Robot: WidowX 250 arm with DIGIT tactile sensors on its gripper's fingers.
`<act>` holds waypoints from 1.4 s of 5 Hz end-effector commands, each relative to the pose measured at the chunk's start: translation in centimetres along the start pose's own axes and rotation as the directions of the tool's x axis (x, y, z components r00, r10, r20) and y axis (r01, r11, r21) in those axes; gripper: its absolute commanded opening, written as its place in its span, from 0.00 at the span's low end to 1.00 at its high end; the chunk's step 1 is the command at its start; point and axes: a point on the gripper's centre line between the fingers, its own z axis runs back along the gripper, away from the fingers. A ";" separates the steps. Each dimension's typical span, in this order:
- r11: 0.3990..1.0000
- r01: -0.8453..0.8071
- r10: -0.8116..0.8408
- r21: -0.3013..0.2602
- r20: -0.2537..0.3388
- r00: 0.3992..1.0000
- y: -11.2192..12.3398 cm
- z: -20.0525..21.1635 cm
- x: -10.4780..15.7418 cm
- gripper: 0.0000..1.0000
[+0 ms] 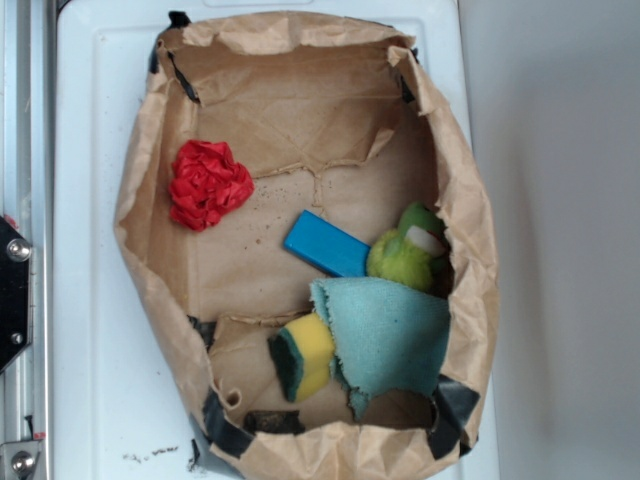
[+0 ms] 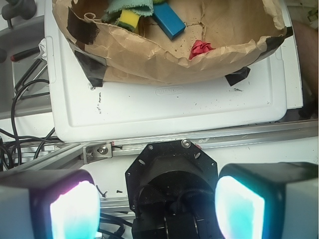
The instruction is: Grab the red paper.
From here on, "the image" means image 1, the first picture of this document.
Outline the red paper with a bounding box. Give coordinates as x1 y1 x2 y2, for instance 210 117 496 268
169 140 255 232

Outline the blue rectangular block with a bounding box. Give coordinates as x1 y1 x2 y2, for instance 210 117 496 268
283 210 370 277

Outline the green plush frog toy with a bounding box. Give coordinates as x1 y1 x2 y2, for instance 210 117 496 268
366 202 450 293

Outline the yellow green sponge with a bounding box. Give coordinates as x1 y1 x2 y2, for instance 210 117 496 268
268 313 335 403

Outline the light blue cloth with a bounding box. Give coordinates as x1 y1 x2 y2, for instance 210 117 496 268
310 277 450 421

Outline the brown paper bag liner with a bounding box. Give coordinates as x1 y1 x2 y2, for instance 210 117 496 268
115 12 499 479

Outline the white plastic tray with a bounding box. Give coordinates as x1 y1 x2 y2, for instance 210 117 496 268
47 1 469 479

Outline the black metal bracket plate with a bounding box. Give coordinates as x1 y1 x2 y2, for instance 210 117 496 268
0 216 33 374

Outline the aluminium frame rail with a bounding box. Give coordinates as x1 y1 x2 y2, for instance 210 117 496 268
1 1 58 479

